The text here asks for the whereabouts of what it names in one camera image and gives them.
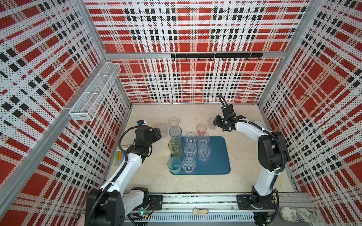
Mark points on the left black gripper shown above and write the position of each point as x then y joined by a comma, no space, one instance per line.
156,133

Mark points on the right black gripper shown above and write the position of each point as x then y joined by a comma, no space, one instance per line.
216,121

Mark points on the frosted clear cup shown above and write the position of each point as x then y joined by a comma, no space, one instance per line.
163,129

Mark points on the blue textured plastic cup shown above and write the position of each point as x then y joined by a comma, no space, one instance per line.
175,132

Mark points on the yellow plastic cup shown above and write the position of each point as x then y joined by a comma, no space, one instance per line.
176,147

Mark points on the pink plastic cup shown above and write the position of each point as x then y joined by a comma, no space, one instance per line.
201,129

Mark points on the green textured plastic cup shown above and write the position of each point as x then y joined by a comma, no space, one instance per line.
174,164

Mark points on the clear faceted cup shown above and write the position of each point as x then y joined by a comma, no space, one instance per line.
191,138
190,150

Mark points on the clear cup row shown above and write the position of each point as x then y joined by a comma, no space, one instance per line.
188,165

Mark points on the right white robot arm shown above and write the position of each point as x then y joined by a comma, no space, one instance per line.
272,155

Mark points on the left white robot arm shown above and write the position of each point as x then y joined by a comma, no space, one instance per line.
109,205

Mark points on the teal plastic tray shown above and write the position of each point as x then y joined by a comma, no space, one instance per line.
218,162

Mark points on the white alarm clock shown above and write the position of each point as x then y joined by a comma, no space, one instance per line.
260,124

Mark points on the colourful marker pack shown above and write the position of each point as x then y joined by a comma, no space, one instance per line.
119,157

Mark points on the crumpled white cloth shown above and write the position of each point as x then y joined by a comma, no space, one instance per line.
303,215

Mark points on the black hook rail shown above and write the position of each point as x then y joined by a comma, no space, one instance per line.
216,55

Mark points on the white wire mesh basket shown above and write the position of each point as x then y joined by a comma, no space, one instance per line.
89,103

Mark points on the beige small object on rail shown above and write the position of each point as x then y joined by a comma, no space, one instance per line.
197,211

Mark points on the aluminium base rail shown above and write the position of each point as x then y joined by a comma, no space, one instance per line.
223,207

